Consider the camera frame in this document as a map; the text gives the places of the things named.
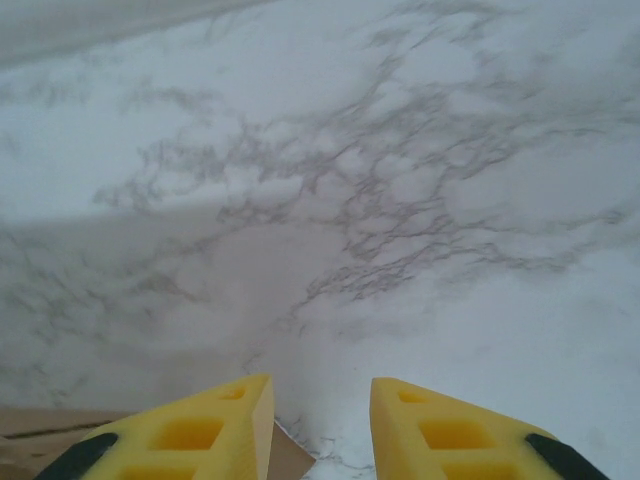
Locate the brown cardboard box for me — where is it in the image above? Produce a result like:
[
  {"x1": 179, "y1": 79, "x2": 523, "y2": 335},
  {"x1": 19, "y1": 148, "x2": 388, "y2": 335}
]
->
[{"x1": 0, "y1": 405, "x2": 318, "y2": 480}]

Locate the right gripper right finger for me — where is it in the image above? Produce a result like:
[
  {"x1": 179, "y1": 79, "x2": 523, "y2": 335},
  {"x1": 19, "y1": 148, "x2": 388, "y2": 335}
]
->
[{"x1": 370, "y1": 377, "x2": 607, "y2": 480}]

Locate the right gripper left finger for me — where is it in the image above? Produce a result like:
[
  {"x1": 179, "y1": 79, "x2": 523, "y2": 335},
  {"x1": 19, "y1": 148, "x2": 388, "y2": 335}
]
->
[{"x1": 34, "y1": 372, "x2": 276, "y2": 480}]

